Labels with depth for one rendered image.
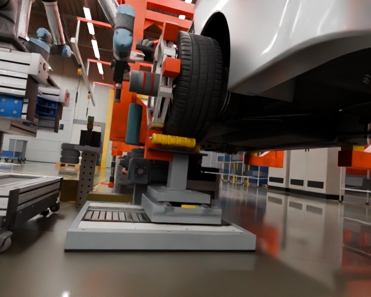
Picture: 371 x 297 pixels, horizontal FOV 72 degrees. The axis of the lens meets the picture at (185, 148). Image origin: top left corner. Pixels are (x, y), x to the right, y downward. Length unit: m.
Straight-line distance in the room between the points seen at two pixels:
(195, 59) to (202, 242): 0.89
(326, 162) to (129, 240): 5.24
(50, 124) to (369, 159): 2.79
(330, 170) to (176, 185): 4.79
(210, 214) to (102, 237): 0.54
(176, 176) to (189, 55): 0.68
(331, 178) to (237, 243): 4.92
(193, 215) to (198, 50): 0.85
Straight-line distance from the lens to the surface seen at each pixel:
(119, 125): 1.93
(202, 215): 1.35
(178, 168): 1.54
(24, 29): 1.99
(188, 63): 1.35
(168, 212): 1.29
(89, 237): 1.14
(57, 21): 2.08
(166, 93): 1.35
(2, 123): 1.38
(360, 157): 3.00
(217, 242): 1.24
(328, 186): 6.03
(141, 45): 1.46
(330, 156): 6.05
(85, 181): 2.07
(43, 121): 1.71
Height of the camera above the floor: 0.36
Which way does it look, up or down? 4 degrees up
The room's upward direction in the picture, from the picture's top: 5 degrees clockwise
